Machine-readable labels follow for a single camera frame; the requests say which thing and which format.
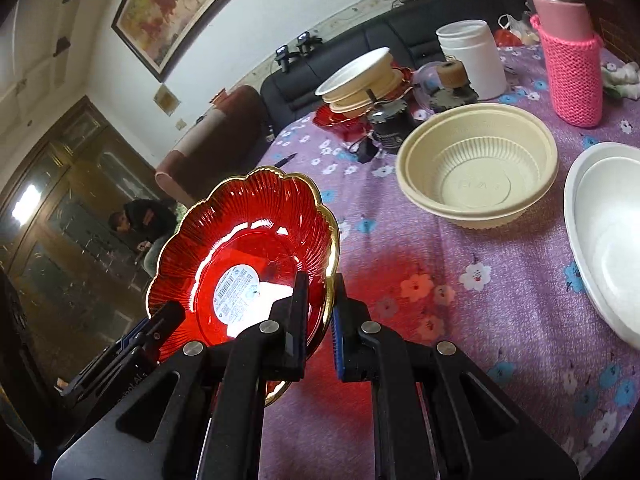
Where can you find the framed wall painting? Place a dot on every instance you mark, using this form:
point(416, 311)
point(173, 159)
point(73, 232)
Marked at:
point(158, 32)

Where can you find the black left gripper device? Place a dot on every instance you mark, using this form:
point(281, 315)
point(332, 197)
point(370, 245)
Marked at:
point(56, 418)

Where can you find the dark wooden cabinet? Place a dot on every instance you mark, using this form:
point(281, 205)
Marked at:
point(81, 284)

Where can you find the brown armchair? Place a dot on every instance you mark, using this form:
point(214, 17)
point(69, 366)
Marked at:
point(228, 140)

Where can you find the beige plastic bowl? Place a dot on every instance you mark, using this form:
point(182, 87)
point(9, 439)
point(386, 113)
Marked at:
point(478, 166)

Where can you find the large white foam bowl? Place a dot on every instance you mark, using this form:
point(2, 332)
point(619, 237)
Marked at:
point(601, 215)

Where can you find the red plate with label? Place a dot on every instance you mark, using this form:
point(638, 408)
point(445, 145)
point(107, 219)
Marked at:
point(239, 250)

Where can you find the white plastic tub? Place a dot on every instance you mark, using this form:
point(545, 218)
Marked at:
point(471, 43)

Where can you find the red plate under stack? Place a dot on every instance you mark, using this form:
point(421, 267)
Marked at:
point(353, 125)

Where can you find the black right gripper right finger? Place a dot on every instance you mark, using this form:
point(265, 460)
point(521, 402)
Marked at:
point(436, 414)

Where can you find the pink knit sleeve bottle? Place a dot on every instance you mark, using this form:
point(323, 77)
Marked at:
point(572, 53)

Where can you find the white work gloves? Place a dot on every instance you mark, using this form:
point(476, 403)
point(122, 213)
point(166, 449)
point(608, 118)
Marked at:
point(621, 82)

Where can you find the black power adapter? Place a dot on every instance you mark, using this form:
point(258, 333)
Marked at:
point(389, 125)

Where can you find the stack of beige bowls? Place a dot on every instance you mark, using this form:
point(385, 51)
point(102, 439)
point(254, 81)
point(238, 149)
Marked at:
point(364, 80)

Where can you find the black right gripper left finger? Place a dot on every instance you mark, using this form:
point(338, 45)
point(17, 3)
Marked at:
point(200, 414)

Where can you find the black pen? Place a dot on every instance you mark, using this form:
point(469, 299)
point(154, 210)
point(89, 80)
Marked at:
point(285, 160)

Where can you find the purple floral tablecloth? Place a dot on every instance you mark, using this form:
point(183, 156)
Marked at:
point(511, 298)

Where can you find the brown twine spool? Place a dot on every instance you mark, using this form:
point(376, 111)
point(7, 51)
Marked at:
point(452, 75)

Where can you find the seated person dark clothes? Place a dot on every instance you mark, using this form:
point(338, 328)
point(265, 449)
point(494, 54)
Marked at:
point(153, 221)

